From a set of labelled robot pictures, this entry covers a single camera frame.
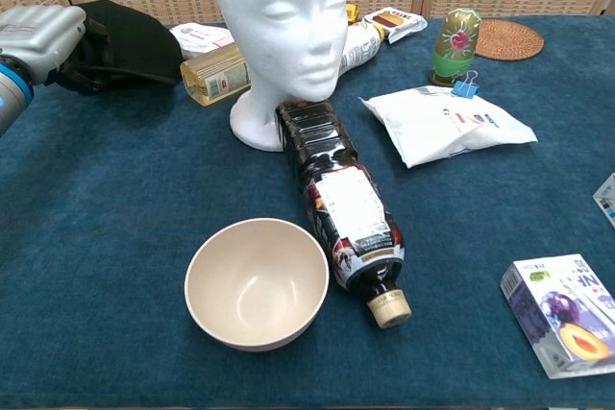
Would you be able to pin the white milk carton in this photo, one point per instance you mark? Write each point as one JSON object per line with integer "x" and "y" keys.
{"x": 606, "y": 201}

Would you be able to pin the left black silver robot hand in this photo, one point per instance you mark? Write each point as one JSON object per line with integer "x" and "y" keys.
{"x": 38, "y": 35}

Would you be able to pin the yellow biscuit package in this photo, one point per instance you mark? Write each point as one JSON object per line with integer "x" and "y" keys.
{"x": 353, "y": 15}

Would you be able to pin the pink white snack packet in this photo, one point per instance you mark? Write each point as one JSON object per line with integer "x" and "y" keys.
{"x": 202, "y": 38}

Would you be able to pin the round woven rattan coaster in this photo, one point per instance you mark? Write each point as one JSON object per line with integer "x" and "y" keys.
{"x": 511, "y": 40}

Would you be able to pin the blue binder clip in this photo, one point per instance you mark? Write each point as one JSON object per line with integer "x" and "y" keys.
{"x": 465, "y": 88}

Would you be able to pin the white foam mannequin head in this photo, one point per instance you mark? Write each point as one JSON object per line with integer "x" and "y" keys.
{"x": 283, "y": 21}

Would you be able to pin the white bottle with yellow cap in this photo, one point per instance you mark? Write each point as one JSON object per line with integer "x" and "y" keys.
{"x": 360, "y": 50}

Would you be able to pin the beige bowl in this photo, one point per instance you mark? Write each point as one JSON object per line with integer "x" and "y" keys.
{"x": 257, "y": 285}

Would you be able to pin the black baseball cap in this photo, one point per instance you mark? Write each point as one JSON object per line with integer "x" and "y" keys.
{"x": 144, "y": 45}

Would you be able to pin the dark drink bottle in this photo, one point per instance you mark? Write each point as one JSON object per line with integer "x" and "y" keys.
{"x": 341, "y": 203}

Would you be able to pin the purple plum juice carton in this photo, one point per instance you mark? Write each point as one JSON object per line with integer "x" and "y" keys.
{"x": 562, "y": 314}

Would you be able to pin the blue table cloth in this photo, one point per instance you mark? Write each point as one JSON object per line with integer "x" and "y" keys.
{"x": 120, "y": 189}

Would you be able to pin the white cake snack pack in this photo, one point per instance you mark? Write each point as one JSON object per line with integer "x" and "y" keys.
{"x": 396, "y": 21}

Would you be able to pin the white powder bag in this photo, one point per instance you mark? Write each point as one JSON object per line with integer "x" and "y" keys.
{"x": 442, "y": 127}

